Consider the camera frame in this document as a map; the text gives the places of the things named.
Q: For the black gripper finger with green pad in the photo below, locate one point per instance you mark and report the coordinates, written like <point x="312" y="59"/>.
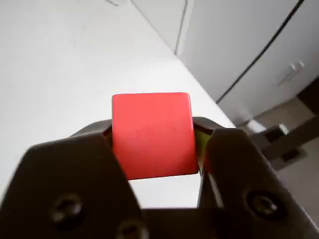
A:
<point x="249" y="176"/>
<point x="62" y="174"/>

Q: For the red lego block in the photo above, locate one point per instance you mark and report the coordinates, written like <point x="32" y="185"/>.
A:
<point x="152" y="134"/>

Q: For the dark low furniture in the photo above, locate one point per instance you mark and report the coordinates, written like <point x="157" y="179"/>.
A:
<point x="274" y="139"/>

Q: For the white cabinet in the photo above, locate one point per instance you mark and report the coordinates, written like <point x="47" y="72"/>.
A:
<point x="224" y="37"/>

